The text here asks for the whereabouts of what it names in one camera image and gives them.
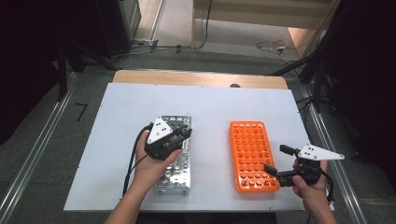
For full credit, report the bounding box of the grey floor power strip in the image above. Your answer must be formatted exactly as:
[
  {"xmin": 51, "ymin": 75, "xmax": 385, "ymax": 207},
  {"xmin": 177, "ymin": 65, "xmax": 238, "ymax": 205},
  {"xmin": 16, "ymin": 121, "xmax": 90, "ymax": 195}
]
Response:
[{"xmin": 133, "ymin": 38, "xmax": 160, "ymax": 51}]

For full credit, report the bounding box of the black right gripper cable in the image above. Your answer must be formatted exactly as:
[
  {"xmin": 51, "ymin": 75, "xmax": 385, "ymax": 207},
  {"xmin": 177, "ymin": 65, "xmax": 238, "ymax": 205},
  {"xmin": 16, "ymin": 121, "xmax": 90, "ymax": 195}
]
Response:
[{"xmin": 320, "ymin": 169, "xmax": 336, "ymax": 203}]

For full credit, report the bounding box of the white board sheet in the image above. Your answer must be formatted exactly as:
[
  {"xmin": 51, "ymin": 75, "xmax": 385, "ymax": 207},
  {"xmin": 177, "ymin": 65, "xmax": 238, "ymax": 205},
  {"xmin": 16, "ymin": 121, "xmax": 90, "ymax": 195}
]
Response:
[{"xmin": 63, "ymin": 82, "xmax": 335, "ymax": 213}]

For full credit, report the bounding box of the black hanging power cable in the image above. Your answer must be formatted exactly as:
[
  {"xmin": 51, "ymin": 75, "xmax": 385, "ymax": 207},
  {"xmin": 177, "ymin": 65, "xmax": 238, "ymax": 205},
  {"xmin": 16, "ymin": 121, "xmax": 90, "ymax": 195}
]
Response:
[{"xmin": 193, "ymin": 0, "xmax": 215, "ymax": 50}]

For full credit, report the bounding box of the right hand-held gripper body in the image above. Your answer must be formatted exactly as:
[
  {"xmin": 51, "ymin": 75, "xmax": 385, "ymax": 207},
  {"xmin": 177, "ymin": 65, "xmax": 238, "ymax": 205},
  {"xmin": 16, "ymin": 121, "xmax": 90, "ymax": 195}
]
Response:
[{"xmin": 276, "ymin": 143, "xmax": 346, "ymax": 189}]

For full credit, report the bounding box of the orange plastic test tube rack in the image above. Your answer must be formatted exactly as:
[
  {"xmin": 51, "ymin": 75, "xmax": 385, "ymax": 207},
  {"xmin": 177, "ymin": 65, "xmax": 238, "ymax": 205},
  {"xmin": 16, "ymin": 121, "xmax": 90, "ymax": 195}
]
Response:
[{"xmin": 228, "ymin": 120, "xmax": 281, "ymax": 194}]

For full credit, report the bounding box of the beige wooden desk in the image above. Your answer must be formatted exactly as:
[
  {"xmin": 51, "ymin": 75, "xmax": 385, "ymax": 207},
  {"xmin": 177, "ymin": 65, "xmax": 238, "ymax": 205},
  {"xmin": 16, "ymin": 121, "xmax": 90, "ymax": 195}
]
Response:
[{"xmin": 191, "ymin": 0, "xmax": 341, "ymax": 49}]

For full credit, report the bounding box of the dark cabinet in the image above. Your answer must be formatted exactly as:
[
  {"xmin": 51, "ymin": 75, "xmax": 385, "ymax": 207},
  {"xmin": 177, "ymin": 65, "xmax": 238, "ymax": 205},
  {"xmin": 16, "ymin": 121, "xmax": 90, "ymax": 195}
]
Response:
[{"xmin": 92, "ymin": 0, "xmax": 142, "ymax": 59}]

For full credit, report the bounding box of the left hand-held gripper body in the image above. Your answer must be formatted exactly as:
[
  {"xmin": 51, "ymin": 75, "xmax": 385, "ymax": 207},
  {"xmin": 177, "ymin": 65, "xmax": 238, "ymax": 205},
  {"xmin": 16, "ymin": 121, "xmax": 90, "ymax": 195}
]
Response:
[{"xmin": 144, "ymin": 116, "xmax": 184, "ymax": 161}]

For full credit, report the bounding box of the metal test tube rack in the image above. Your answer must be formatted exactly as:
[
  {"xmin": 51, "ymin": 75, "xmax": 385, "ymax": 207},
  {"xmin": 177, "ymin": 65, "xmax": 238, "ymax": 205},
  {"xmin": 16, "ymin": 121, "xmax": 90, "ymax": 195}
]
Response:
[{"xmin": 151, "ymin": 114, "xmax": 192, "ymax": 196}]

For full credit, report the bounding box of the person's right hand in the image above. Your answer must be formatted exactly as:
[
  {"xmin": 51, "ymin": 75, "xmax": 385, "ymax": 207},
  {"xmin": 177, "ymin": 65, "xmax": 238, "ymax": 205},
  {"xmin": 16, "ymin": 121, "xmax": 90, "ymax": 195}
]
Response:
[{"xmin": 291, "ymin": 159, "xmax": 330, "ymax": 204}]

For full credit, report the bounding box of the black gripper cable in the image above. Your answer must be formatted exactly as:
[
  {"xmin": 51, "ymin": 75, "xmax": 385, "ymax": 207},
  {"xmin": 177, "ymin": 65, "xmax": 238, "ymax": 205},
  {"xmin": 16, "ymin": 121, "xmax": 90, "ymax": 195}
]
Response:
[
  {"xmin": 320, "ymin": 169, "xmax": 336, "ymax": 203},
  {"xmin": 121, "ymin": 122, "xmax": 155, "ymax": 198}
]

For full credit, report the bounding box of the white floor cable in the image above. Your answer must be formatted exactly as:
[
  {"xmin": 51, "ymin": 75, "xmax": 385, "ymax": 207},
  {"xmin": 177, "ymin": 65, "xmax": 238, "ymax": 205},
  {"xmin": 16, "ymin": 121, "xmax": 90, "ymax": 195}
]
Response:
[{"xmin": 255, "ymin": 39, "xmax": 291, "ymax": 64}]

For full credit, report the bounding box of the person's left hand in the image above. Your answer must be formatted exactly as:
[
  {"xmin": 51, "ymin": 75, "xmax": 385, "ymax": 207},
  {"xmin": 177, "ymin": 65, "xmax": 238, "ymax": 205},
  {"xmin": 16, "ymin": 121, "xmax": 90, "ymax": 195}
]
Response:
[{"xmin": 133, "ymin": 132, "xmax": 183, "ymax": 191}]

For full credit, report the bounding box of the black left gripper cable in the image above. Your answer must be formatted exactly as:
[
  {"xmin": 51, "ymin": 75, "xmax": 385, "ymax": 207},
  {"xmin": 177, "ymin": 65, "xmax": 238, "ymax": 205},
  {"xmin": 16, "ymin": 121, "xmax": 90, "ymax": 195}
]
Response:
[{"xmin": 121, "ymin": 122, "xmax": 155, "ymax": 198}]

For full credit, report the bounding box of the metal floor rail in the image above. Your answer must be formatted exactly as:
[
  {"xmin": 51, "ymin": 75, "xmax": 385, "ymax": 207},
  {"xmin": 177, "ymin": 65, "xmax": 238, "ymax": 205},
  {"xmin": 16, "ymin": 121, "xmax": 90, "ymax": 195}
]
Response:
[
  {"xmin": 298, "ymin": 83, "xmax": 369, "ymax": 224},
  {"xmin": 0, "ymin": 71, "xmax": 79, "ymax": 224}
]

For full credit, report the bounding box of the black metal stand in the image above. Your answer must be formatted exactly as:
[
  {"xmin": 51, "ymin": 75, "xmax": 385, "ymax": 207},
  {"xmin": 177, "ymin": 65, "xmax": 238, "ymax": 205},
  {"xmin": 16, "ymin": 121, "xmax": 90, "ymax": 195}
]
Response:
[{"xmin": 55, "ymin": 39, "xmax": 120, "ymax": 103}]

